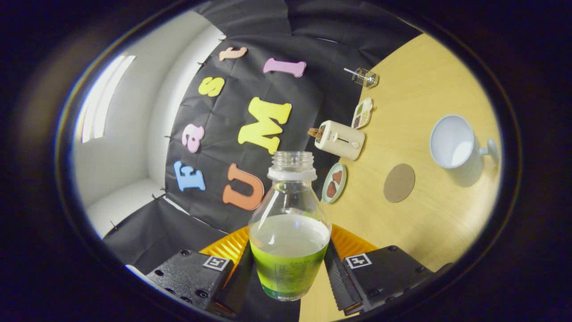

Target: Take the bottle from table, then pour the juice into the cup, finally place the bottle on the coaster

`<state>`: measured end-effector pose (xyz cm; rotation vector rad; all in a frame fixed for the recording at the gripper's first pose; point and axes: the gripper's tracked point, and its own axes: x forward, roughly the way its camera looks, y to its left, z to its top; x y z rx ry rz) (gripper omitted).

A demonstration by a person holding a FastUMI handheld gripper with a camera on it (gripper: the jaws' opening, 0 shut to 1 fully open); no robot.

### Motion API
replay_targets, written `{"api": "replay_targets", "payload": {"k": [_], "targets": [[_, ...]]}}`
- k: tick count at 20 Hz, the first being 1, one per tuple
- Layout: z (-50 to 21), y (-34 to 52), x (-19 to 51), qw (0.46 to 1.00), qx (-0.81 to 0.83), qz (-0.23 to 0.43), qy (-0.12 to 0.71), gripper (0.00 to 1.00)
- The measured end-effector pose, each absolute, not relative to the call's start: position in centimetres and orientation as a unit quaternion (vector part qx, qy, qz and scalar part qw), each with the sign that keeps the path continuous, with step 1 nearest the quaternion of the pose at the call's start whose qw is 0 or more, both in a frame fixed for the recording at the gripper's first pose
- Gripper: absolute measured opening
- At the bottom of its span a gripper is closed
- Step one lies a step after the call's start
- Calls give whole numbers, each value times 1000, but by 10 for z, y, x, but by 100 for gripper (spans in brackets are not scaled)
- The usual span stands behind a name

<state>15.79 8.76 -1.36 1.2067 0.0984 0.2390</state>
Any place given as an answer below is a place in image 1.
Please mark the clear green juice bottle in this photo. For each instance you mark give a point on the clear green juice bottle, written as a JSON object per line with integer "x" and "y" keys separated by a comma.
{"x": 288, "y": 259}

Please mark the black backdrop cloth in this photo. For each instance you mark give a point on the black backdrop cloth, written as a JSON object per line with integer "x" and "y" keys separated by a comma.
{"x": 214, "y": 116}

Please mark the wooden table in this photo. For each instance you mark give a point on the wooden table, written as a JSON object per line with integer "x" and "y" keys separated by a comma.
{"x": 424, "y": 232}

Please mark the pale blue cup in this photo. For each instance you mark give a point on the pale blue cup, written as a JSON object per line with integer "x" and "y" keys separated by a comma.
{"x": 447, "y": 138}

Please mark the pale green plate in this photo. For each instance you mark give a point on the pale green plate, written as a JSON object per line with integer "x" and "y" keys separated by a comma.
{"x": 342, "y": 188}

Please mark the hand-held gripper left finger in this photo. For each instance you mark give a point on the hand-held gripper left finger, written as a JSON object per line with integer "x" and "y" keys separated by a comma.
{"x": 237, "y": 286}

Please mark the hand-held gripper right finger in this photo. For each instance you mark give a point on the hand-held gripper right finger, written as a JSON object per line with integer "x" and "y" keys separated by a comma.
{"x": 337, "y": 281}

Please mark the round brown coaster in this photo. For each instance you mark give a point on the round brown coaster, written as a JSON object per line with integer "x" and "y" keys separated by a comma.
{"x": 399, "y": 183}

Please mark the white compartment tray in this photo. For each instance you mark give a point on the white compartment tray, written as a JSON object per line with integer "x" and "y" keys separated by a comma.
{"x": 362, "y": 113}

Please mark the brown food piece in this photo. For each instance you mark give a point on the brown food piece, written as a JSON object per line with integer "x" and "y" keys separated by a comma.
{"x": 331, "y": 189}
{"x": 338, "y": 177}

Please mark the cream toaster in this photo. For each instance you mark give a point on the cream toaster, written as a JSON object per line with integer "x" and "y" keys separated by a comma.
{"x": 342, "y": 141}

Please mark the white straw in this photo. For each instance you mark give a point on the white straw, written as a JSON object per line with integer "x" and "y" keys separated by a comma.
{"x": 350, "y": 70}

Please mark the brown bread slice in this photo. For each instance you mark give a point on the brown bread slice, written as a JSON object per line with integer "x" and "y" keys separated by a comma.
{"x": 314, "y": 132}

